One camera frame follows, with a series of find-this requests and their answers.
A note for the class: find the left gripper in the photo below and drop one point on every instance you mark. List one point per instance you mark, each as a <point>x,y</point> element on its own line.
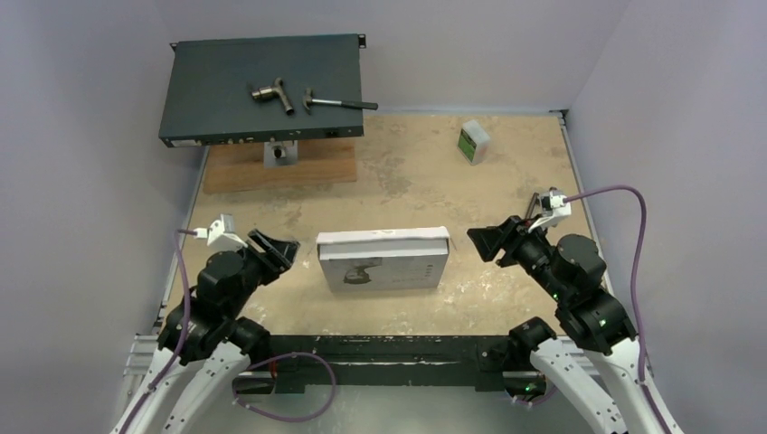
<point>276,254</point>

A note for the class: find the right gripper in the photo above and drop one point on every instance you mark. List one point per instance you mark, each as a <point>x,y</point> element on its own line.
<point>511,240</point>

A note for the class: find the white hair clipper kit box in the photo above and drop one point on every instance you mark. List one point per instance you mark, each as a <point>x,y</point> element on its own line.
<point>383,260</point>

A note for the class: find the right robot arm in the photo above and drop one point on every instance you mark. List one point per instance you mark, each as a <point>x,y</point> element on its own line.
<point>570,271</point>

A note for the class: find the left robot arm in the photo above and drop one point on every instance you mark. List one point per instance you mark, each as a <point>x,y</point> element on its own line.
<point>205,341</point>

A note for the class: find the metal clamp tool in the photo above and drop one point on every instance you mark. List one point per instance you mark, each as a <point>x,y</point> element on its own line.
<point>532,207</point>

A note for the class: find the white foam block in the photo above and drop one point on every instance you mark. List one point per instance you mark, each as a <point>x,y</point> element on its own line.
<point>473,142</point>

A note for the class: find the wooden board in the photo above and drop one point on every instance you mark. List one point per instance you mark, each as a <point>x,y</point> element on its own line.
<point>240,168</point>

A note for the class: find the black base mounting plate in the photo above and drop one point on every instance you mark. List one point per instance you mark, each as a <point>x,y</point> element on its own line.
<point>484,363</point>

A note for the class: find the small claw hammer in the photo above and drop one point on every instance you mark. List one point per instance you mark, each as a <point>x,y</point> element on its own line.
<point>335,103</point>

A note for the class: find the metal pipe tee fitting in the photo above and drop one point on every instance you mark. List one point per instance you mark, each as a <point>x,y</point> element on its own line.
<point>274,91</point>

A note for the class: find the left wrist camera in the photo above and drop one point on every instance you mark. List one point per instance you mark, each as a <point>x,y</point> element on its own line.
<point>220,235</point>

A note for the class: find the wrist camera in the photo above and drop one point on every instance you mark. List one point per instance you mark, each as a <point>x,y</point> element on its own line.
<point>553,209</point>
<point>220,235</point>

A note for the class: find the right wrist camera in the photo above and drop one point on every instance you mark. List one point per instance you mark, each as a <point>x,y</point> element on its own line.
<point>553,209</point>

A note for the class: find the small metal bracket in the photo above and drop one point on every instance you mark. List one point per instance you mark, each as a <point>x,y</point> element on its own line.
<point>279,154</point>

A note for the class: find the dark rack-mount equipment case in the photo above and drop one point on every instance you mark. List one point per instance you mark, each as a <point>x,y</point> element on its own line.
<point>208,103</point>

